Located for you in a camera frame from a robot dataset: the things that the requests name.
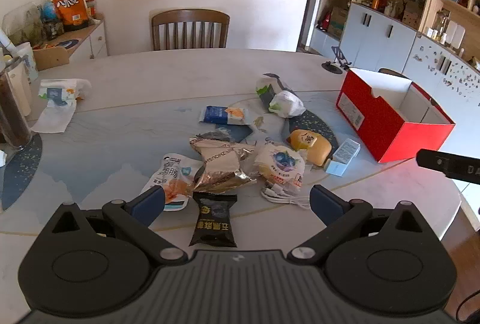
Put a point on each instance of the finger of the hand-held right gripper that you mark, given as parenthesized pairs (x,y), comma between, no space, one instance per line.
(431,159)

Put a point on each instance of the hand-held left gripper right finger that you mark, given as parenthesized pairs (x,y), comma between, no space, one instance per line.
(323,204)

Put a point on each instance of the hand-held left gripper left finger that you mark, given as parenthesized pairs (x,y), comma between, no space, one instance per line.
(150,204)

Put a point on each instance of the white orange sausage packet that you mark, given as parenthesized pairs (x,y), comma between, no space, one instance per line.
(168,174)

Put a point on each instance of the small white blue box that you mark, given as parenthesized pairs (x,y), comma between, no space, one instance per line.
(343,155)

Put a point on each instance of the yellow bread packet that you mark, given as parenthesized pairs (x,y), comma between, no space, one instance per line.
(309,145)

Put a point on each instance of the blueberry bread packet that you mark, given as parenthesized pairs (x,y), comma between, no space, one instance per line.
(279,162)

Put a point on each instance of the red cardboard box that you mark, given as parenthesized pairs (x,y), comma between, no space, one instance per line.
(375,128)

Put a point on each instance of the black snack packet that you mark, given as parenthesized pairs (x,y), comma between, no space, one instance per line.
(213,222)

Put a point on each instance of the silver foil snack packet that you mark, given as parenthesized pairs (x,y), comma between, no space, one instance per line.
(221,162)

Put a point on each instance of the white green grey plastic bag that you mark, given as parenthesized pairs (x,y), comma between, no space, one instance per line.
(287,102)

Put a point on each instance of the blue white orange packet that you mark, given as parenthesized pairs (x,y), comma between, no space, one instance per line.
(219,113)

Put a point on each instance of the white marble desktop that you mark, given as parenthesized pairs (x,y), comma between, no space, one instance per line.
(150,83)

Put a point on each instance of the dark grey crumpled wrapper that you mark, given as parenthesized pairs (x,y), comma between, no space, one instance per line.
(215,136)

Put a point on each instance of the brown wooden chair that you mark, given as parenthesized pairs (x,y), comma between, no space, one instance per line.
(392,71)
(189,14)

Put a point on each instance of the tissue packet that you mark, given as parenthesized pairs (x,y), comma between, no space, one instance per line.
(52,119)

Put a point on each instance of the black phone stand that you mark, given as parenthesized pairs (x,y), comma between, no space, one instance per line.
(337,63)

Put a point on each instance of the white blue tissue pack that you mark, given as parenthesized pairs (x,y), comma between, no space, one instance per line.
(60,91)

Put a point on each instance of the green printed cardboard box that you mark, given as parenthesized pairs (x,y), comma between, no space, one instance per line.
(339,22)

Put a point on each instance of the glass jar with dark contents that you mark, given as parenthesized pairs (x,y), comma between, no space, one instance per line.
(11,110)

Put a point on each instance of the white side cabinet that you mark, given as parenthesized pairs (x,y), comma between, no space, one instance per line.
(95,42)

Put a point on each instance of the red toy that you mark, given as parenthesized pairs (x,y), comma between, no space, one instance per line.
(325,20)

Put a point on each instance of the wooden tray box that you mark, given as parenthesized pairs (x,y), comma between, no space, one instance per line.
(48,59)

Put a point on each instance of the blue round mat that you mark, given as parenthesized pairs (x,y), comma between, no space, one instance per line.
(63,43)

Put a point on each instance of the white patterned mug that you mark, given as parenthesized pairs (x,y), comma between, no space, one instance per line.
(28,59)

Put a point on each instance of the orange snack bag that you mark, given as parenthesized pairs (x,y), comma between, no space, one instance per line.
(69,8)

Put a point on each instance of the clear plastic bag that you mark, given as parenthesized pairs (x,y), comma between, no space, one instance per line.
(22,23)

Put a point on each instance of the white wood wall cabinet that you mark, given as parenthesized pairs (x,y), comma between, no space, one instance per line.
(375,27)

